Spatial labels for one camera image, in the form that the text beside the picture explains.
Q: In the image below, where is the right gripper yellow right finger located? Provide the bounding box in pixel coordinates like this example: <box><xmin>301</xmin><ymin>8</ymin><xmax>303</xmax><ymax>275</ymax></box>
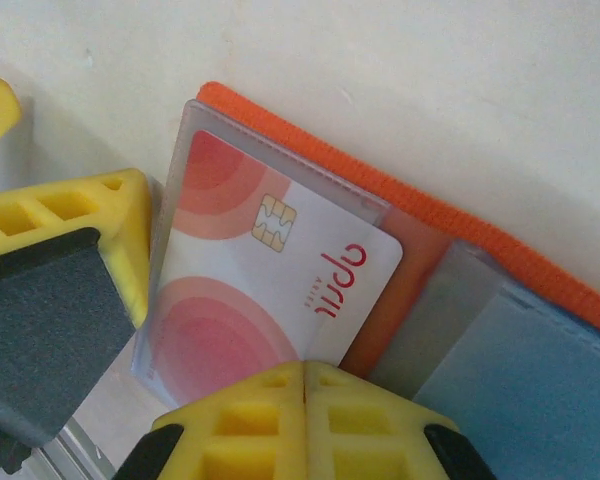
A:
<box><xmin>304</xmin><ymin>360</ymin><xmax>499</xmax><ymax>480</ymax></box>

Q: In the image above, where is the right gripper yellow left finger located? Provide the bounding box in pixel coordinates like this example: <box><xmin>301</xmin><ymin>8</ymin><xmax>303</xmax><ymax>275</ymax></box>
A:
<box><xmin>112</xmin><ymin>360</ymin><xmax>307</xmax><ymax>480</ymax></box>

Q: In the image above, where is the orange card holder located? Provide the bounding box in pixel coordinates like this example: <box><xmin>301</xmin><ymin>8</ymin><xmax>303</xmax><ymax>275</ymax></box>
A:
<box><xmin>129</xmin><ymin>80</ymin><xmax>600</xmax><ymax>480</ymax></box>

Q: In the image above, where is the white card with red circles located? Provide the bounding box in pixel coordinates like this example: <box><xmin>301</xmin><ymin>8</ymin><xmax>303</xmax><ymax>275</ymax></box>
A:
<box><xmin>142</xmin><ymin>128</ymin><xmax>405</xmax><ymax>407</ymax></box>

